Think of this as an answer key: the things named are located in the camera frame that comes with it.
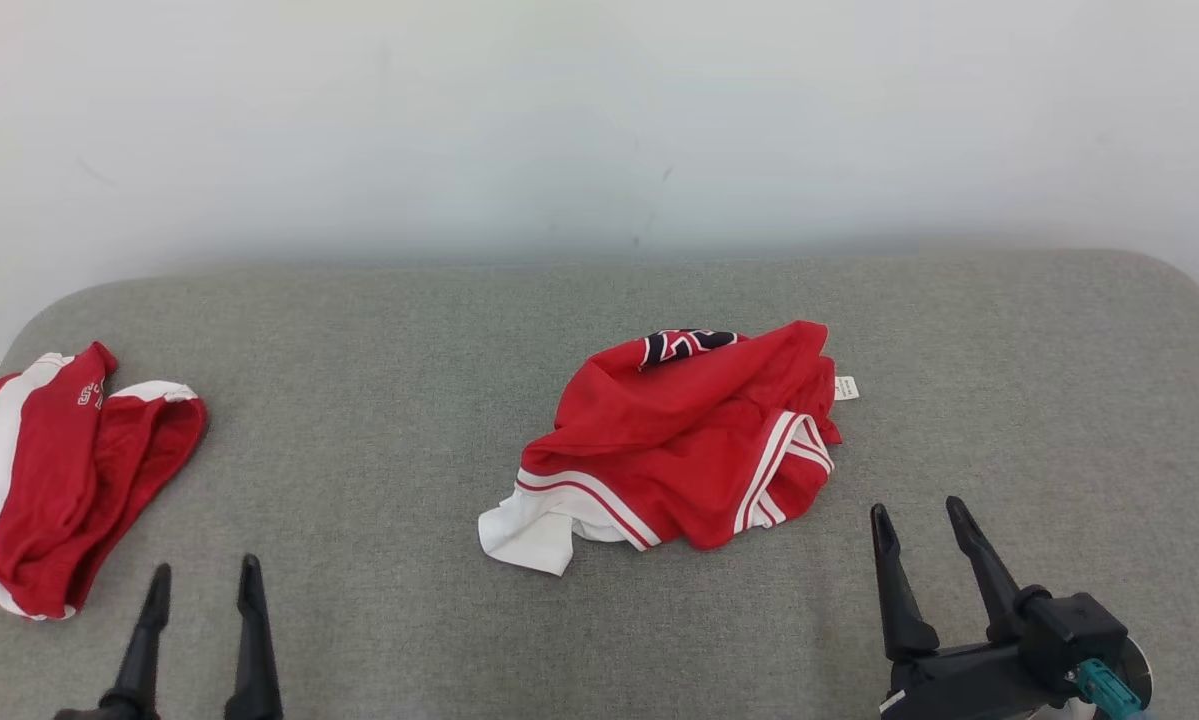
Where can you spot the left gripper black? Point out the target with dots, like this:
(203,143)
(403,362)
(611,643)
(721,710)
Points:
(109,714)

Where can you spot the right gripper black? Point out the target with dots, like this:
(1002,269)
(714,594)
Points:
(959,680)

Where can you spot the red shorts with white stripe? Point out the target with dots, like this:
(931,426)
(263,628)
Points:
(49,480)

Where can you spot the red basketball jersey number 23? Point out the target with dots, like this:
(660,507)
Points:
(679,440)

